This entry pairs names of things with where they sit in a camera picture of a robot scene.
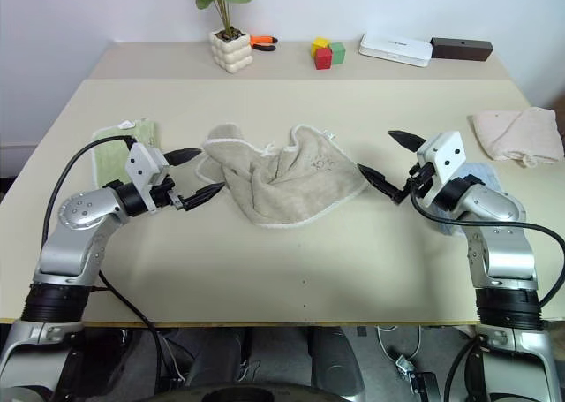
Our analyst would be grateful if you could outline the white bubble plant pot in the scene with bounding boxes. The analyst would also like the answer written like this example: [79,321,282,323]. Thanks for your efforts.
[208,28,254,75]

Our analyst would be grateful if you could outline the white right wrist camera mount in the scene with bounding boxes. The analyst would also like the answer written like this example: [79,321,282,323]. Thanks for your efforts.
[416,131,468,209]

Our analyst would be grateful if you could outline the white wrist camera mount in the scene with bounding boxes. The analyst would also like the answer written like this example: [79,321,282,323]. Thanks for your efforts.
[124,141,172,214]
[416,131,468,209]

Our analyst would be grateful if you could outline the light blue cloth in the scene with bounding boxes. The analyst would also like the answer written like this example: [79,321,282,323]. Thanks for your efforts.
[434,162,502,238]

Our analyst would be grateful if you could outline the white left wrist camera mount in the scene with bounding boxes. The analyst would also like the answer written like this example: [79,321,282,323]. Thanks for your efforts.
[124,141,172,214]

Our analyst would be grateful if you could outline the flat white device box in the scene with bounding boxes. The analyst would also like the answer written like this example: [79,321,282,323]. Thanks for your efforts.
[358,33,434,69]

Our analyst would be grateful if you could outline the dark grey rounded shape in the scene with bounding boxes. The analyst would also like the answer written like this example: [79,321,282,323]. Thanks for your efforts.
[307,326,365,394]

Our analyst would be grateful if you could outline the green wooden cube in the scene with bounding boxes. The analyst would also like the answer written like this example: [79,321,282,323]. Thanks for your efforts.
[328,42,347,66]

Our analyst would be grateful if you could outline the folded pink towel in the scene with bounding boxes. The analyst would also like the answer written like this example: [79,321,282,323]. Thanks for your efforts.
[467,106,565,169]

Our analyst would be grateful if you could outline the thin white cable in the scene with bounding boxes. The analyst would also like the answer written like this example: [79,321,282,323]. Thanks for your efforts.
[376,325,423,368]

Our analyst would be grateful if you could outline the crumpled beige towel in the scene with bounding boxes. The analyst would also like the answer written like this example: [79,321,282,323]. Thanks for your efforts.
[195,122,371,231]

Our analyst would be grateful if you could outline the red wooden cube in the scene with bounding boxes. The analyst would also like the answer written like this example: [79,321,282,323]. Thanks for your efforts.
[314,47,334,71]

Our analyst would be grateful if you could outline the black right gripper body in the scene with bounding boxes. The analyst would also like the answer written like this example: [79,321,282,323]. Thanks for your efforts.
[405,162,436,196]

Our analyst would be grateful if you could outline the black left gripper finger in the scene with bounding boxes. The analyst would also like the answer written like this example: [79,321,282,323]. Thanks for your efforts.
[165,148,205,167]
[179,181,227,211]

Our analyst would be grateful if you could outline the green cloth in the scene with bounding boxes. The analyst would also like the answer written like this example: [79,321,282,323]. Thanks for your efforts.
[91,118,161,190]

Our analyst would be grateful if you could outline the orange handled pliers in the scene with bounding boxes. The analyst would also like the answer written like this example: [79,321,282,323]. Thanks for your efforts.
[249,34,280,53]

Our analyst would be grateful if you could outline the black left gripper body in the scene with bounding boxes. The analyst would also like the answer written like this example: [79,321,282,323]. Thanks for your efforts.
[148,176,185,210]

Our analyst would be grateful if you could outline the dark brown rectangular box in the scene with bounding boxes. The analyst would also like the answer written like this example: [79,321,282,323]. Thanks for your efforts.
[430,36,494,63]

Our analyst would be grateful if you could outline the metal bracket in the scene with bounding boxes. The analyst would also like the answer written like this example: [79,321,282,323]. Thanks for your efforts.
[394,354,439,395]

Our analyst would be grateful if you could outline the yellow wooden cube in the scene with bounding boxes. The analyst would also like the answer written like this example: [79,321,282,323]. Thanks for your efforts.
[311,37,332,59]

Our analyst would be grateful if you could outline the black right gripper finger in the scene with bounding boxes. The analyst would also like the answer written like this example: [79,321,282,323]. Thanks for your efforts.
[387,130,427,153]
[357,163,408,206]

